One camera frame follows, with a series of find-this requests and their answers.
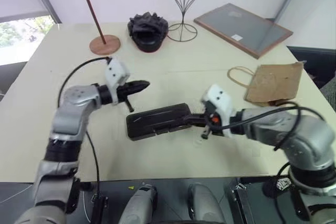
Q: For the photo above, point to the dark grey low furniture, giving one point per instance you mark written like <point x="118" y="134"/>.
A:
<point x="10" y="77"/>

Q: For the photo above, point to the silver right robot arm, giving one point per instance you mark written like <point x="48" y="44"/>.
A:
<point x="315" y="134"/>

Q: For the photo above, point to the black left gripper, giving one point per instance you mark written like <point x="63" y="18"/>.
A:
<point x="123" y="95"/>

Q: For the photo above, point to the wood framed grey board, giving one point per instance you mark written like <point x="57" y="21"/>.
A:
<point x="241" y="27"/>

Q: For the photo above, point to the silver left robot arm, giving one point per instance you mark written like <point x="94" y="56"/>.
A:
<point x="76" y="98"/>

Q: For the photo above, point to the crumpled black hat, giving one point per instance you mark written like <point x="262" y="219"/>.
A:
<point x="147" y="24"/>

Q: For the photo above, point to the black metal strut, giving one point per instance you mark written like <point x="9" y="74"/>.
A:
<point x="239" y="203"/>
<point x="99" y="211"/>

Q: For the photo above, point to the silver right robot thigh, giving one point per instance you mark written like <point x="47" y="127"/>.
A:
<point x="206" y="205"/>

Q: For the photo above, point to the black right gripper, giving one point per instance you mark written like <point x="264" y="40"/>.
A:
<point x="211" y="124"/>

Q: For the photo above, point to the yellow warning sticker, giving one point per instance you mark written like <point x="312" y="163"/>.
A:
<point x="131" y="187"/>

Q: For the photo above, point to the silver left robot thigh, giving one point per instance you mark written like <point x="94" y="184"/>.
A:
<point x="140" y="205"/>

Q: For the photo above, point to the silver robot thigh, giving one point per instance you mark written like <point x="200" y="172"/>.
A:
<point x="140" y="205"/>
<point x="206" y="205"/>

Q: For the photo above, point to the black plastic case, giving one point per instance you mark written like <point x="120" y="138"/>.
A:
<point x="155" y="119"/>

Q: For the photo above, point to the wooden hat stand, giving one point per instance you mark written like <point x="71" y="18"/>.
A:
<point x="105" y="45"/>

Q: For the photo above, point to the black cap with white print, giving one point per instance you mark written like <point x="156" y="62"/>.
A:
<point x="278" y="186"/>

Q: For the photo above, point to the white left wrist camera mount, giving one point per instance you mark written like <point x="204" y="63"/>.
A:
<point x="115" y="70"/>

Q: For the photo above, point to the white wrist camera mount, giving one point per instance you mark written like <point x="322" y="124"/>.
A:
<point x="115" y="70"/>
<point x="220" y="100"/>

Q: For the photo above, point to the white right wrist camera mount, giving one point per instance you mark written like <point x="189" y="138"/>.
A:
<point x="220" y="100"/>

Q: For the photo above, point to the black sofa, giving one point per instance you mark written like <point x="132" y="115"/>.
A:
<point x="315" y="61"/>

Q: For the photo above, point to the brown paper bag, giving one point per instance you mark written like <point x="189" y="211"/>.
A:
<point x="275" y="85"/>

